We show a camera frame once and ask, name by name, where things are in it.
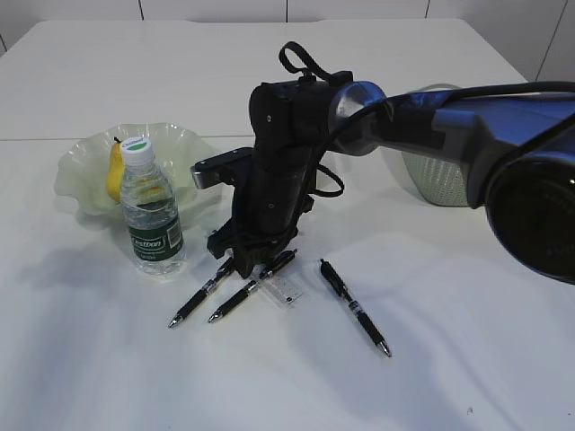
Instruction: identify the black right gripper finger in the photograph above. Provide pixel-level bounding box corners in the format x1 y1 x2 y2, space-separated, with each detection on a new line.
235 244 287 278
207 226 236 259

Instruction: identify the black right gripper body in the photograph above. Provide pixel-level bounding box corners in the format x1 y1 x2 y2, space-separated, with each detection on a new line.
228 80 341 256

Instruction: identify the black gel pen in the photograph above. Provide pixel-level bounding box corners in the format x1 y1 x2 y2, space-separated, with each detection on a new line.
168 257 234 329
320 259 393 358
208 249 297 323

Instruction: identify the clear plastic ruler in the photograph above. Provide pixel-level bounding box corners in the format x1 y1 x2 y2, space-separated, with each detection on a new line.
258 268 304 310

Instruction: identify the clear water bottle green label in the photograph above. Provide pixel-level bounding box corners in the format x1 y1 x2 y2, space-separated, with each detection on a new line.
119 136 185 276

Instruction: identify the yellow pear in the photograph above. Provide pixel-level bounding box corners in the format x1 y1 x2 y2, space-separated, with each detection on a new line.
106 136 125 203

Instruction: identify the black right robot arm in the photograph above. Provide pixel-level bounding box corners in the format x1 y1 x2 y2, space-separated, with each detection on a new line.
194 79 574 283

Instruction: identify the light green wavy glass plate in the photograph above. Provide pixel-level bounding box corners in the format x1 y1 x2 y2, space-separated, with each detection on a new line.
55 122 217 219

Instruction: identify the sage green woven plastic basket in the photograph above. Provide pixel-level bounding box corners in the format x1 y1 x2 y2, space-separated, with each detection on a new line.
402 152 468 207

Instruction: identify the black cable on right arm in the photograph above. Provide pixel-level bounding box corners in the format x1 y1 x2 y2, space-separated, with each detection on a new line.
233 40 575 252

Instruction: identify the black wrist camera on gripper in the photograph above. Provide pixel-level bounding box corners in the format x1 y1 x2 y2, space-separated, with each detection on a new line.
190 147 252 189

